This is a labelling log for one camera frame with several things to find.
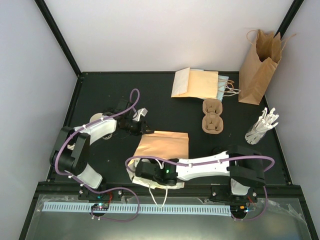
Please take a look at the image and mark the orange paper bag white handles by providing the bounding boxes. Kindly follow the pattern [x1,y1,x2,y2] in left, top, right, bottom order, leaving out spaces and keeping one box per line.
[127,131,189,194]

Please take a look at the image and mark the white paper cup stack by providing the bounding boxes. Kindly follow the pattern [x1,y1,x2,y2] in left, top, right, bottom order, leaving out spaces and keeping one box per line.
[89,113,103,123]

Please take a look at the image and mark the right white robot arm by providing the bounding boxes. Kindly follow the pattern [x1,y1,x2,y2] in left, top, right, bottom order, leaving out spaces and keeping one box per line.
[131,145,266,202]

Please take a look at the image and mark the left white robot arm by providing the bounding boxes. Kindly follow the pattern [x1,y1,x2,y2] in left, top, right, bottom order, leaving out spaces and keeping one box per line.
[49,99,154,200]

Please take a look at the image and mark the left black lid stack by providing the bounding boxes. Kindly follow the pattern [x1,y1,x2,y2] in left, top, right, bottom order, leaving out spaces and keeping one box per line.
[103,107,114,114]

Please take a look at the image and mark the black lid stack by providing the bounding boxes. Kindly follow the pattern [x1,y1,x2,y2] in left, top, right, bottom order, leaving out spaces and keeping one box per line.
[211,146,228,155]
[103,107,114,114]

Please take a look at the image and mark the tan flat paper bag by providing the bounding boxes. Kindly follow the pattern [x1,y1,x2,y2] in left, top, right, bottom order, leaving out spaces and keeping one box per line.
[170,67,238,99]

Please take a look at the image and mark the right black lid stack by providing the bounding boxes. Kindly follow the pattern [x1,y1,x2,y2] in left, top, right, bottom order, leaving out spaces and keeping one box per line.
[211,146,228,155]

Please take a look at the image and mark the light blue flat paper bag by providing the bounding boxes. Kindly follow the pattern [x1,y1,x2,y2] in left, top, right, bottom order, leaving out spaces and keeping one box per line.
[190,69,234,102]

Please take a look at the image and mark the white stirrer bundle in cup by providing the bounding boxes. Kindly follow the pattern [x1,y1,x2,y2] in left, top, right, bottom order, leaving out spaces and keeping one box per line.
[244,107,279,145]

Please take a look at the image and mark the standing brown paper bag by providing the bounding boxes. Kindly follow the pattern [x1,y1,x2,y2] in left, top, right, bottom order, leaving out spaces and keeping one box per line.
[238,29,290,105]

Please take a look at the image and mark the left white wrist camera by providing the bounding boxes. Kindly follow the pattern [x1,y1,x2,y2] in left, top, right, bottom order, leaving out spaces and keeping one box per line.
[132,108,148,122]

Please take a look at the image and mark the light blue cable duct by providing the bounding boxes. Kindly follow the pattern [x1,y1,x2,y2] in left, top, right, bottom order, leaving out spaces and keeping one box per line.
[42,202,231,217]

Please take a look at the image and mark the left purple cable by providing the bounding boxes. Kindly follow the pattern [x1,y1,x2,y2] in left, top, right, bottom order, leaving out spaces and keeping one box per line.
[53,88,140,195]

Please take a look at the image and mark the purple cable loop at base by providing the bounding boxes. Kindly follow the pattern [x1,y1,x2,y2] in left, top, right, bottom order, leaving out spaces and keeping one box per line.
[89,186,141,223]

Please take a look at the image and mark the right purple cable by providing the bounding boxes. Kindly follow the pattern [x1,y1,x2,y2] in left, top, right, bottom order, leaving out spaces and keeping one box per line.
[124,154,276,174]

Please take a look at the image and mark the left black frame post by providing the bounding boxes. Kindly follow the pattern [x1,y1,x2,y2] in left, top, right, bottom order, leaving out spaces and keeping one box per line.
[34,0,82,77]

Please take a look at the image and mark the black frame post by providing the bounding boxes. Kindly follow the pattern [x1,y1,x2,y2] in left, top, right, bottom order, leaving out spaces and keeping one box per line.
[34,0,82,77]
[275,0,304,39]

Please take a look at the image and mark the right black frame post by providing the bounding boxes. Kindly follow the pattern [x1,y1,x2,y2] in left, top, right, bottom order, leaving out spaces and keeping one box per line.
[275,0,304,39]

